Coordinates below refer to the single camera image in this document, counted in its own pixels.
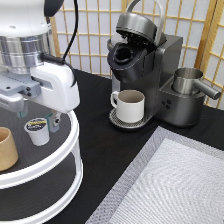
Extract steel milk frother jug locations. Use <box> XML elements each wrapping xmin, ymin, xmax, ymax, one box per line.
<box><xmin>173</xmin><ymin>68</ymin><xmax>221</xmax><ymax>100</ymax></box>

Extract white two-tier round shelf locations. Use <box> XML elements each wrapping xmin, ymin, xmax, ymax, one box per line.
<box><xmin>0</xmin><ymin>102</ymin><xmax>83</xmax><ymax>224</ymax></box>

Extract white ceramic mug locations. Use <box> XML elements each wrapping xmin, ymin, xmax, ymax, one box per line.
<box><xmin>110</xmin><ymin>90</ymin><xmax>145</xmax><ymax>123</ymax></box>

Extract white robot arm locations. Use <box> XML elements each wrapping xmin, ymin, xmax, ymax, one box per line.
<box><xmin>0</xmin><ymin>0</ymin><xmax>80</xmax><ymax>132</ymax></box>

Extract wooden shoji screen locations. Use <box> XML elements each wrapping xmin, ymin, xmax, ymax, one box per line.
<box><xmin>51</xmin><ymin>0</ymin><xmax>224</xmax><ymax>110</ymax></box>

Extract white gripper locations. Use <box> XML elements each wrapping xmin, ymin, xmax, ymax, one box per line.
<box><xmin>0</xmin><ymin>61</ymin><xmax>81</xmax><ymax>134</ymax></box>

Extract black cable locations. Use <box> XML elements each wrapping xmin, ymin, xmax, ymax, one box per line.
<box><xmin>40</xmin><ymin>0</ymin><xmax>80</xmax><ymax>83</ymax></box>

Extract grey coffee machine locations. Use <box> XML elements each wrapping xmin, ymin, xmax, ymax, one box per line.
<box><xmin>107</xmin><ymin>35</ymin><xmax>205</xmax><ymax>130</ymax></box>

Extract coffee machine lid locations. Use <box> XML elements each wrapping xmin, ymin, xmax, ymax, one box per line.
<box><xmin>116</xmin><ymin>0</ymin><xmax>166</xmax><ymax>46</ymax></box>

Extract white coffee pod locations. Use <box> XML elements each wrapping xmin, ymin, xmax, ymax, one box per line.
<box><xmin>24</xmin><ymin>118</ymin><xmax>50</xmax><ymax>146</ymax></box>

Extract grey woven placemat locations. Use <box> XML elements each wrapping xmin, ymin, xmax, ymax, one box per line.
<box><xmin>85</xmin><ymin>127</ymin><xmax>224</xmax><ymax>224</ymax></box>

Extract tan wooden cup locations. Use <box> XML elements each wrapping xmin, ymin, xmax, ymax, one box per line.
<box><xmin>0</xmin><ymin>127</ymin><xmax>18</xmax><ymax>171</ymax></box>

